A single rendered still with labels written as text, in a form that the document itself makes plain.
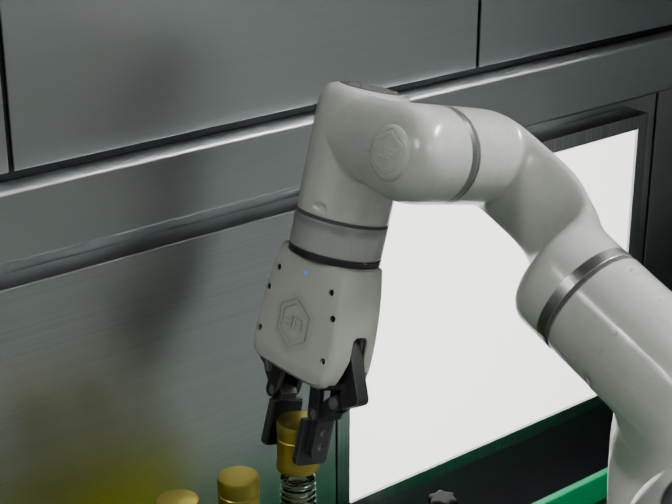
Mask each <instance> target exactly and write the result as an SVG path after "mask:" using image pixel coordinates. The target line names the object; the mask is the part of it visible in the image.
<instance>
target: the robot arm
mask: <svg viewBox="0 0 672 504"><path fill-rule="evenodd" d="M394 201H395V202H398V203H402V204H408V205H475V206H477V207H478V208H479V209H481V210H482V211H483V212H484V213H486V214H487V215H488V216H489V217H490V218H491V219H492V220H493V221H494V222H496V223H497V224H498V225H499V226H500V227H501V228H502V229H503V230H504V231H505V232H506V233H507V234H508V235H509V236H510V237H511V238H512V239H513V240H514V241H515V242H516V243H517V244H518V246H519V247H520V248H521V250H522V251H523V252H524V254H525V256H526V257H527V259H528V261H529V266H528V267H527V269H526V270H525V272H524V274H523V275H522V277H521V279H520V282H519V284H518V287H517V290H516V294H515V307H516V311H517V313H518V316H519V317H520V319H521V320H522V321H523V322H524V323H525V324H526V325H527V326H528V327H529V328H530V329H531V330H532V331H533V332H534V333H535V334H536V335H537V336H538V337H539V338H540V339H541V340H542V341H543V342H544V343H545V344H546V345H547V346H548V347H549V348H550V349H552V350H553V351H554V352H555V353H556V354H557V355H558V356H559V357H560V358H561V359H562V360H563V361H564V362H565V363H566V364H567V365H568V366H569V367H570V368H571V369H572V370H573V371H574V372H575V373H576V374H577V375H578V376H579V377H580V378H581V379H582V380H583V381H584V382H585V383H586V384H587V385H588V386H589V387H590V389H591V390H593V391H594V392H595V393H596V394H597V395H598V396H599V397H600V398H601V399H602V400H603V401H604V402H605V403H606V404H607V405H608V406H609V408H610V409H611V410H612V411H613V420H612V426H611V432H610V442H609V456H608V475H607V504H672V292H671V291H670V290H669V289H668V288H667V287H666V286H665V285H664V284H663V283H661V282H660V281H659V280H658V279H657V278H656V277H655V276H654V275H653V274H651V273H650V272H649V271H648V270H647V269H646V268H645V267H644V266H643V265H641V264H640V263H639V262H638V261H637V260H636V259H634V258H633V257H632V256H631V255H630V254H629V253H628V252H626V251H625V250H624V249H623V248H622V247H621V246H620V245H619V244H618V243H617V242H616V241H615V240H614V239H613V238H612V237H610V236H609V235H608V234H607V233H606V232H605V230H604V229H603V227H602V225H601V222H600V218H599V216H598V213H597V211H596V209H595V207H594V205H593V204H592V201H591V200H590V197H589V195H588V193H587V191H586V189H585V188H584V186H583V184H582V183H581V181H580V180H579V179H578V177H577V176H576V175H575V174H574V173H573V171H572V170H571V169H570V168H569V167H568V166H567V165H566V164H565V163H564V162H563V161H562V160H560V159H559V158H558V157H557V156H556V155H555V154H554V153H553V152H552V151H550V150H549V149H548V148H547V147H546V146H545V145H544V144H542V143H541V142H540V141H539V140H538V139H537V138H536V137H534V136H533V135H532V134H531V133H530V132H529V131H527V130H526V129H525V128H524V127H522V126H521V125H520V124H518V123H517V122H515V121H514V120H512V119H510V118H509V117H507V116H504V115H502V114H500V113H497V112H495V111H491V110H486V109H478V108H470V107H458V106H446V105H434V104H422V103H411V102H410V101H409V100H408V99H407V98H406V97H405V96H403V95H402V94H400V93H398V92H397V91H393V90H389V89H386V88H384V87H383V86H374V85H370V84H365V83H362V82H358V81H356V82H352V81H334V82H331V83H329V84H327V85H326V86H325V87H324V88H323V89H322V91H321V93H320V95H319V98H318V102H317V107H316V112H315V117H314V122H313V127H312V132H311V137H310V141H309V146H308V151H307V156H306V161H305V166H304V171H303V176H302V181H301V186H300V192H299V196H298V201H297V206H296V210H295V212H294V215H293V218H294V220H293V225H292V230H291V235H290V240H285V241H284V243H283V245H282V247H281V249H280V251H279V253H278V256H277V258H276V260H275V263H274V266H273V268H272V271H271V274H270V277H269V280H268V283H267V287H266V290H265V294H264V297H263V301H262V305H261V309H260V313H259V317H258V321H257V325H256V330H255V335H254V348H255V350H256V351H257V353H258V354H259V355H260V357H261V359H262V361H263V363H264V369H265V372H266V375H267V378H268V382H267V385H266V392H267V394H268V396H272V398H269V403H268V408H267V413H266V418H265V423H264V428H263V432H262V437H261V442H262V443H264V444H265V445H276V444H277V426H276V422H277V419H278V417H279V416H281V415H282V414H284V413H287V412H291V411H301V409H302V404H303V398H302V397H301V396H297V394H299V392H300V390H301V386H302V383H303V382H304V383H306V384H308V385H309V386H310V393H309V402H308V412H307V416H308V417H301V420H300V424H299V429H298V433H297V438H296V443H295V448H294V452H293V457H292V461H293V463H294V464H296V465H297V466H303V465H313V464H322V463H324V462H325V461H326V459H327V455H328V450H329V445H330V441H331V436H332V431H333V427H334V422H335V420H340V419H341V418H342V415H343V414H344V413H346V412H347V411H349V410H350V409H352V408H357V407H361V406H365V405H367V404H368V402H369V396H368V390H367V383H366V378H367V376H368V373H369V369H370V366H371V362H372V357H373V353H374V347H375V342H376V336H377V330H378V323H379V315H380V306H381V294H382V269H381V268H379V267H380V264H381V260H382V256H383V251H384V246H385V242H386V237H387V233H388V228H389V223H390V219H391V214H392V209H393V205H394ZM324 391H330V397H329V398H328V399H326V400H325V401H323V400H324Z"/></svg>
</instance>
